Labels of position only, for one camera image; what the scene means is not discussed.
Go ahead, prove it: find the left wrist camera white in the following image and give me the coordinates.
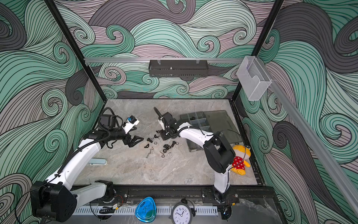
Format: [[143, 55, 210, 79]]
[[122, 115, 139, 134]]

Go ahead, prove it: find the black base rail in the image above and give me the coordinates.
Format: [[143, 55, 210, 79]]
[[113, 184, 278, 205]]

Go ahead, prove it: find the yellow red plush toy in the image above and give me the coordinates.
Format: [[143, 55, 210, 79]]
[[229, 145, 251, 175]]

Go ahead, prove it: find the black wall shelf tray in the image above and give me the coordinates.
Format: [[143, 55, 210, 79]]
[[148, 59, 209, 78]]

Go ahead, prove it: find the white slotted cable duct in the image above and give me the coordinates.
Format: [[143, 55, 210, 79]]
[[71, 205, 219, 217]]

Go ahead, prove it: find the clear acrylic wall holder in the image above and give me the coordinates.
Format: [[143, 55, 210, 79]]
[[236, 56, 272, 101]]

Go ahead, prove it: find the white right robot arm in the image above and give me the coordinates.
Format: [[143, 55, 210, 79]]
[[154, 108, 236, 203]]

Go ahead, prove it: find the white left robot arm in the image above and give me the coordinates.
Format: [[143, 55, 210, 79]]
[[29, 112, 143, 222]]

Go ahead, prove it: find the small analog alarm clock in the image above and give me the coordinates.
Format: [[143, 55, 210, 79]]
[[169, 198, 196, 224]]

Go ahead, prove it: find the pale green small object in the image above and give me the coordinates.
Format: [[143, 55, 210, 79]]
[[88, 158, 107, 166]]

